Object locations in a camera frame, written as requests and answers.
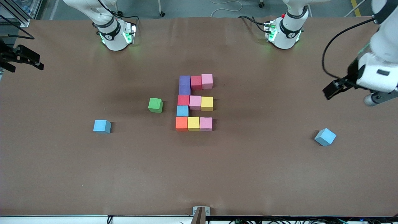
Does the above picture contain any green foam cube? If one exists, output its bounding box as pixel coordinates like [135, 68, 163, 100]
[148, 98, 164, 113]

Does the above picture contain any yellow foam cube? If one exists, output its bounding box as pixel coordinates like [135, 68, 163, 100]
[201, 96, 214, 111]
[187, 117, 200, 132]

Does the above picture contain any aluminium frame profile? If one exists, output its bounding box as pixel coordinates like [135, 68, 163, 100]
[0, 0, 30, 28]

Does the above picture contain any grey metal camera bracket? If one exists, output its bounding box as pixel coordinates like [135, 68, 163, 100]
[192, 206, 210, 224]

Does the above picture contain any brown table cover sheet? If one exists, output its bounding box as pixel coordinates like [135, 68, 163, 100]
[0, 16, 398, 217]

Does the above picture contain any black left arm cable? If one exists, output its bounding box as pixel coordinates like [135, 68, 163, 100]
[322, 17, 378, 80]

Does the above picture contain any pink foam cube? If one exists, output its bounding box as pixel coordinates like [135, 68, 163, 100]
[189, 96, 202, 110]
[201, 74, 214, 90]
[200, 117, 213, 132]

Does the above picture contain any white floor cable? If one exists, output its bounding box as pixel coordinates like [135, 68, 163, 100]
[210, 0, 243, 18]

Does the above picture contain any orange foam cube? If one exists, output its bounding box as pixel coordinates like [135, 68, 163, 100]
[175, 117, 188, 132]

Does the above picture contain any black base cable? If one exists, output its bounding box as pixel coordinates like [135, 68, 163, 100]
[112, 9, 141, 23]
[238, 15, 268, 33]

